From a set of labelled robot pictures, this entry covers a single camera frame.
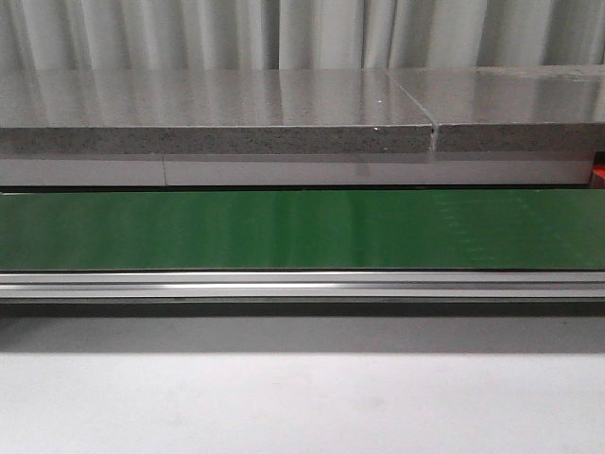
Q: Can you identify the green conveyor belt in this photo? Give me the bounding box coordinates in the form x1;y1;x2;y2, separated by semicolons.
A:
1;189;604;271

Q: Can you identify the grey stone countertop slab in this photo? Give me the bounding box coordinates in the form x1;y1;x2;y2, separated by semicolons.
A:
1;69;432;155

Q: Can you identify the right grey stone slab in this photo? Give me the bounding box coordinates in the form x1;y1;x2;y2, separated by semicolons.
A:
390;65;604;155

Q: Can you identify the white cabinet front panel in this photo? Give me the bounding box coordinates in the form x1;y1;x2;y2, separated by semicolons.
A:
1;152;595;187

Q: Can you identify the red box at right edge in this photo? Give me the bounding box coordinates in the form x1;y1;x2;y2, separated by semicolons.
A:
589;163;605;189

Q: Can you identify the grey pleated curtain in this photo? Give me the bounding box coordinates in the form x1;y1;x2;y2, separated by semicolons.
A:
1;1;604;71

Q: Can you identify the aluminium conveyor side rail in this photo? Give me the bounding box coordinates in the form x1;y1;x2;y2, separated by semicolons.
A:
1;271;604;301

